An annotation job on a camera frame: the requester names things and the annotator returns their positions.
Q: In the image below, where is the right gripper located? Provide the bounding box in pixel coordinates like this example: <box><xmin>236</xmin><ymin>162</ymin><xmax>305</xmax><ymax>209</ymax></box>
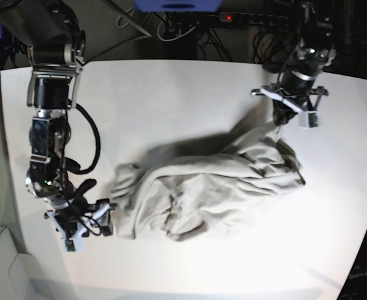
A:
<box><xmin>44</xmin><ymin>199</ymin><xmax>117</xmax><ymax>244</ymax></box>

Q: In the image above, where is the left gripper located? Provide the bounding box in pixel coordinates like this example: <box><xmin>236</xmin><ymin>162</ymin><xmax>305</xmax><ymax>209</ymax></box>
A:
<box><xmin>251</xmin><ymin>84</ymin><xmax>329</xmax><ymax>138</ymax></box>

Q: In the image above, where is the light grey t-shirt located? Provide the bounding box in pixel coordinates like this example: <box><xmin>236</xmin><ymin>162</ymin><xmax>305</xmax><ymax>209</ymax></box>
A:
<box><xmin>110</xmin><ymin>121</ymin><xmax>306</xmax><ymax>242</ymax></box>

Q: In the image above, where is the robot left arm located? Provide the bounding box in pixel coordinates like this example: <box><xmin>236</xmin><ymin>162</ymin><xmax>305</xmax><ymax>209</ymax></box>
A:
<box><xmin>251</xmin><ymin>1</ymin><xmax>336</xmax><ymax>129</ymax></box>

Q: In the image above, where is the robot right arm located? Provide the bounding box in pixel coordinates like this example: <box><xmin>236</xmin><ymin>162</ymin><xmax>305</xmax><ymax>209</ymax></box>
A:
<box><xmin>0</xmin><ymin>1</ymin><xmax>115</xmax><ymax>252</ymax></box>

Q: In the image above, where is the grey side cabinet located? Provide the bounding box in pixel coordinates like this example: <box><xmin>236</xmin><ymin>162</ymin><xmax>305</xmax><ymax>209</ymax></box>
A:
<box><xmin>0</xmin><ymin>227</ymin><xmax>39</xmax><ymax>299</ymax></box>

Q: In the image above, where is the black power strip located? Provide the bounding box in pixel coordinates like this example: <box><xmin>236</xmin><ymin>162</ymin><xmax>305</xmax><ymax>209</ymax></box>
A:
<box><xmin>218</xmin><ymin>12</ymin><xmax>288</xmax><ymax>26</ymax></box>

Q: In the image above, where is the blue box overhead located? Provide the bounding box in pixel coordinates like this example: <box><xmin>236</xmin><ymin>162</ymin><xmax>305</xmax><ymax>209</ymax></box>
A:
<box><xmin>134</xmin><ymin>0</ymin><xmax>222</xmax><ymax>12</ymax></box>

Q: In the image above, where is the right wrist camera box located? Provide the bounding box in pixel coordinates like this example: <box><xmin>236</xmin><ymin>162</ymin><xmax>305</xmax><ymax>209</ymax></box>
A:
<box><xmin>63</xmin><ymin>237</ymin><xmax>84</xmax><ymax>253</ymax></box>

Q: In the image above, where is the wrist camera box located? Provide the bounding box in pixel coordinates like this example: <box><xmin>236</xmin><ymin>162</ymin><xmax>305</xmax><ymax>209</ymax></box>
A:
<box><xmin>63</xmin><ymin>237</ymin><xmax>84</xmax><ymax>253</ymax></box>
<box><xmin>299</xmin><ymin>111</ymin><xmax>321</xmax><ymax>129</ymax></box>

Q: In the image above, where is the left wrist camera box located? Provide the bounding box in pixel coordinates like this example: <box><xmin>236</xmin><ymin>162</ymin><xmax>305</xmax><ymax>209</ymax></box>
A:
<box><xmin>299</xmin><ymin>111</ymin><xmax>321</xmax><ymax>129</ymax></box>

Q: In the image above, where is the white cable loop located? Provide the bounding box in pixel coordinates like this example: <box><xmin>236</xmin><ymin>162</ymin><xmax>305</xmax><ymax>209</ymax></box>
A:
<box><xmin>156</xmin><ymin>12</ymin><xmax>199</xmax><ymax>43</ymax></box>

